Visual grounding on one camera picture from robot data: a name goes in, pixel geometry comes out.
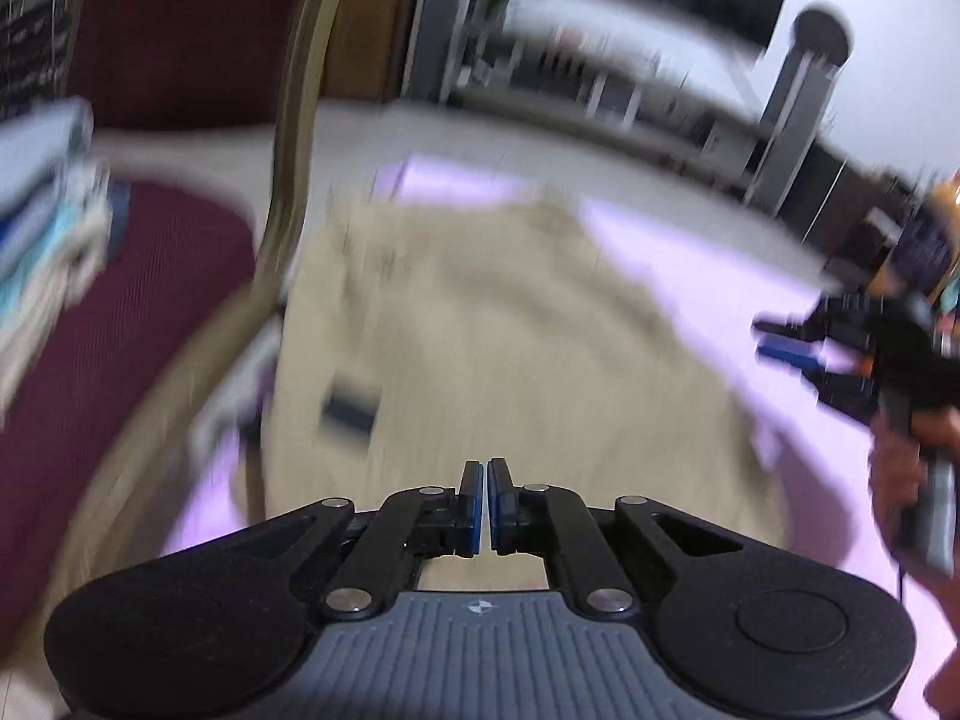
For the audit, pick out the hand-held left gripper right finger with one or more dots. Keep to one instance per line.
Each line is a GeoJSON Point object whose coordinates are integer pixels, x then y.
{"type": "Point", "coordinates": [499, 511]}

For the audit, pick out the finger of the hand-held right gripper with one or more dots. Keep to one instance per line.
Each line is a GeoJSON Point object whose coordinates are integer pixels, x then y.
{"type": "Point", "coordinates": [787, 352]}
{"type": "Point", "coordinates": [787, 328]}

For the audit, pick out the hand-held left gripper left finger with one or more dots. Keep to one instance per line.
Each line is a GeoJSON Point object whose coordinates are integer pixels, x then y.
{"type": "Point", "coordinates": [471, 511]}

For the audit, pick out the khaki pants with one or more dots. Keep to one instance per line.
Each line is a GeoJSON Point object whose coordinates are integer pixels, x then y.
{"type": "Point", "coordinates": [510, 360]}

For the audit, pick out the person's right hand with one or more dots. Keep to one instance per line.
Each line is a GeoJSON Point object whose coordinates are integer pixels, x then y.
{"type": "Point", "coordinates": [896, 472]}

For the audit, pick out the orange juice bottle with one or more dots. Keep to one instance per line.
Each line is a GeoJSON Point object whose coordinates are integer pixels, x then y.
{"type": "Point", "coordinates": [922, 247]}

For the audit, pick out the pink blanket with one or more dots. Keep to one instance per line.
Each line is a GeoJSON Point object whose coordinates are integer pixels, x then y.
{"type": "Point", "coordinates": [675, 255]}

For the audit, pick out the grey tall speaker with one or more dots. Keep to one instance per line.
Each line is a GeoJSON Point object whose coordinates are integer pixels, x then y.
{"type": "Point", "coordinates": [799, 112]}
{"type": "Point", "coordinates": [442, 22]}

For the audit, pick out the metal media shelf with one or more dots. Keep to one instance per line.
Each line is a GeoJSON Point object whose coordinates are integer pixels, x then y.
{"type": "Point", "coordinates": [600, 67]}

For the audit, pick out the wooden cabinet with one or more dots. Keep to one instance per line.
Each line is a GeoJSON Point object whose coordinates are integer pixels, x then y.
{"type": "Point", "coordinates": [371, 45]}

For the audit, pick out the stack of folded cloths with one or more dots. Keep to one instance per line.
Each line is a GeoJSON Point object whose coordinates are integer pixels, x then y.
{"type": "Point", "coordinates": [37, 240]}

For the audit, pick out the maroon chair with gold frame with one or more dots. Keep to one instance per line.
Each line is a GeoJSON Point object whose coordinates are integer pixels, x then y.
{"type": "Point", "coordinates": [135, 330]}

